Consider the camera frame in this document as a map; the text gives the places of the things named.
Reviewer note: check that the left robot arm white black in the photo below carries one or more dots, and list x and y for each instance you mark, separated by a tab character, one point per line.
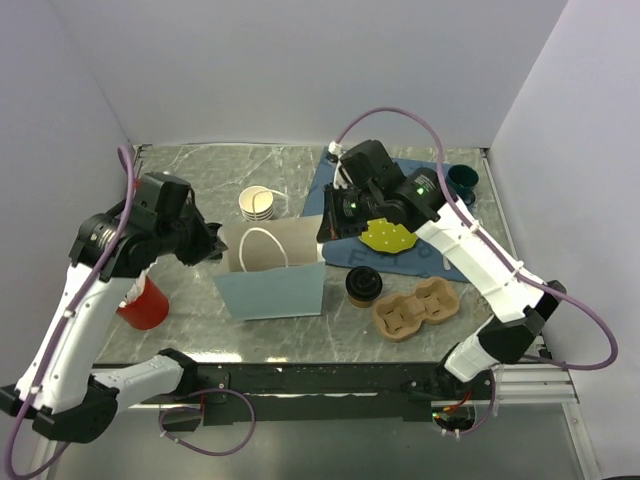
59	392

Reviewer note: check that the light blue paper bag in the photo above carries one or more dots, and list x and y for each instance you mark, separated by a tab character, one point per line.
272	269

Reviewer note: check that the black cup lid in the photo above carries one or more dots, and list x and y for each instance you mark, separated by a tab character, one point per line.
363	281

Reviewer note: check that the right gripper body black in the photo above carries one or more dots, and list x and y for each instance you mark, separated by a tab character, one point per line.
355	207

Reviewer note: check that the blue letter-print cloth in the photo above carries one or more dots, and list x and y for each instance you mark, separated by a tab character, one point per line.
420	260

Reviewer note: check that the stack of brown paper cups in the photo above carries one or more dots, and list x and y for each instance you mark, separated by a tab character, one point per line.
256	203

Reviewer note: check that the red cup holder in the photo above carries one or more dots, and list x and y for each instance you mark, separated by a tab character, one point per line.
147	310

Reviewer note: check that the brown cardboard cup carrier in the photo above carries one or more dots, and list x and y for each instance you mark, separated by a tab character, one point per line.
398	317

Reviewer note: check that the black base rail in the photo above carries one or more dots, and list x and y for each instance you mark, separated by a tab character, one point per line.
339	391

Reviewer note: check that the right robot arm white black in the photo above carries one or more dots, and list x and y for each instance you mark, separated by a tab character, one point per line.
369	185

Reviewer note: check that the single brown paper cup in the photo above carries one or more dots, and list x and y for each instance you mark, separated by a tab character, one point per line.
362	301

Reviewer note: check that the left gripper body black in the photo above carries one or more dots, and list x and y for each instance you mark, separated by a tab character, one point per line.
187	237

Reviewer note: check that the yellow plate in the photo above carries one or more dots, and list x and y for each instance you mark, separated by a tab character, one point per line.
385	237

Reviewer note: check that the dark green enamel mug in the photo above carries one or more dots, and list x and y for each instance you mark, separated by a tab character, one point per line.
463	180

